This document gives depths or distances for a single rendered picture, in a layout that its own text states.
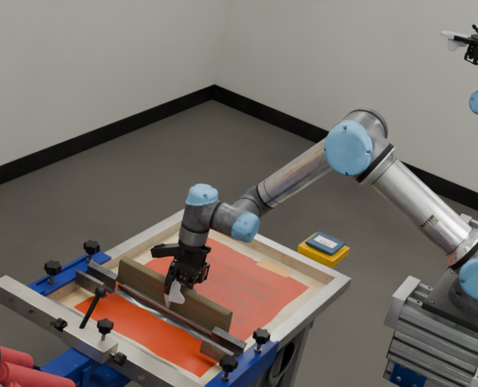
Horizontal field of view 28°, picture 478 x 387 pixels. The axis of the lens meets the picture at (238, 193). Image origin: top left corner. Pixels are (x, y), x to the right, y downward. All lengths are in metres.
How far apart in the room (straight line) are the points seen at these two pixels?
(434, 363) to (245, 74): 4.30
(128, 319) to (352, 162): 0.79
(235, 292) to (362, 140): 0.81
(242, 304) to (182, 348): 0.30
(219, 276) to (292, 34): 3.65
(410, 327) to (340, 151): 0.54
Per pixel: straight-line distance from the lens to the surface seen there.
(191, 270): 2.50
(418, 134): 6.11
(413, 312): 2.47
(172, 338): 2.56
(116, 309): 2.63
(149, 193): 5.30
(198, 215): 2.42
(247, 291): 2.81
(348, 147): 2.17
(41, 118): 5.26
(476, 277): 2.22
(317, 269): 2.94
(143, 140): 5.92
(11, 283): 2.52
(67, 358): 2.29
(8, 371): 1.94
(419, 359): 2.52
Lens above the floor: 2.44
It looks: 26 degrees down
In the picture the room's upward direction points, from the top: 13 degrees clockwise
